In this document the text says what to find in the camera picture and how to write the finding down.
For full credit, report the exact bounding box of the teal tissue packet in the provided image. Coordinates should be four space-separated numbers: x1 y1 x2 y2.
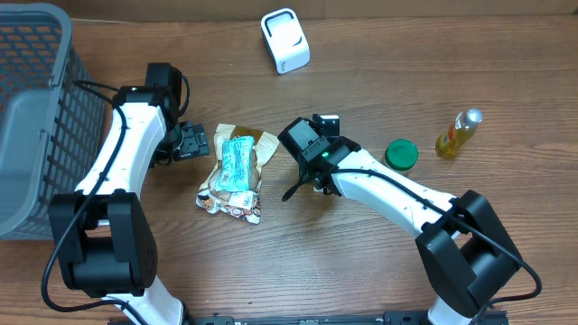
217 136 254 192

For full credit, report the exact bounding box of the brown white snack bag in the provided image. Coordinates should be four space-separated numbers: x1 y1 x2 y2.
196 124 279 225

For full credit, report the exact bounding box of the yellow dish soap bottle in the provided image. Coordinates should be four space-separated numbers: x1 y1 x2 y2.
435 108 483 159

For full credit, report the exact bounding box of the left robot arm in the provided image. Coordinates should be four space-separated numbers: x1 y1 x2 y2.
41 62 210 324

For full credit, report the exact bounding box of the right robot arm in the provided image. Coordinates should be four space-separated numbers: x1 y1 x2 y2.
278 116 521 324

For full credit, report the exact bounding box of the grey plastic shopping basket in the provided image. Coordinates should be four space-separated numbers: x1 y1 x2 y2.
1 3 106 240

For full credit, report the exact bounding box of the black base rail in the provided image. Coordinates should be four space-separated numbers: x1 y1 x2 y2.
107 309 511 325

